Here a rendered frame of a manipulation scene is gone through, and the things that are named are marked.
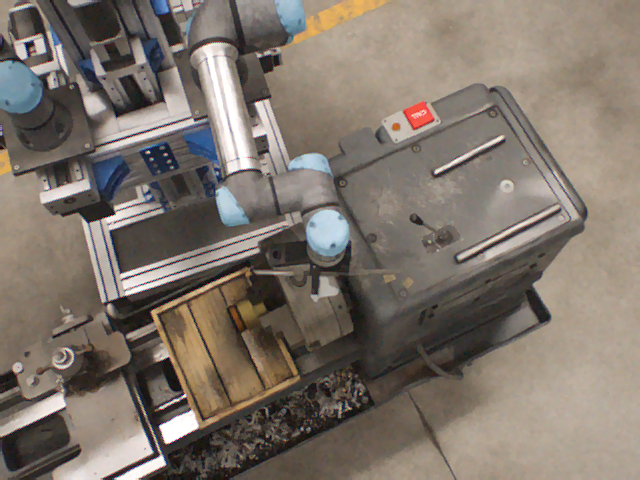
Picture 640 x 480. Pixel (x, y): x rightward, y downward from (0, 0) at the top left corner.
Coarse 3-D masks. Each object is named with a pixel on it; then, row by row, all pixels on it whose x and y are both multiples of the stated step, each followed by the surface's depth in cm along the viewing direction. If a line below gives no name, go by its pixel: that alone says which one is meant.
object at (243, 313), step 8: (240, 304) 192; (248, 304) 191; (256, 304) 192; (232, 312) 191; (240, 312) 191; (248, 312) 191; (256, 312) 192; (264, 312) 192; (232, 320) 191; (240, 320) 191; (248, 320) 191; (256, 320) 191; (240, 328) 191; (248, 328) 192
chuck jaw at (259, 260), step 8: (264, 248) 189; (256, 256) 189; (264, 256) 188; (256, 264) 187; (264, 264) 187; (256, 280) 189; (264, 280) 189; (272, 280) 190; (248, 288) 193; (256, 288) 190; (264, 288) 190; (272, 288) 191; (248, 296) 191; (256, 296) 191; (264, 296) 192
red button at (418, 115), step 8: (416, 104) 192; (424, 104) 192; (408, 112) 192; (416, 112) 192; (424, 112) 192; (408, 120) 191; (416, 120) 191; (424, 120) 191; (432, 120) 191; (416, 128) 191
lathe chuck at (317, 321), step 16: (272, 240) 189; (288, 240) 187; (288, 288) 181; (304, 288) 181; (288, 304) 186; (304, 304) 181; (320, 304) 182; (304, 320) 182; (320, 320) 183; (336, 320) 185; (304, 336) 184; (320, 336) 186; (336, 336) 191
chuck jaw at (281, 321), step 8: (272, 312) 192; (280, 312) 192; (288, 312) 192; (264, 320) 191; (272, 320) 191; (280, 320) 191; (288, 320) 191; (264, 328) 191; (272, 328) 192; (280, 328) 190; (288, 328) 190; (296, 328) 190; (280, 336) 192; (288, 336) 189; (296, 336) 189; (296, 344) 189; (312, 344) 190
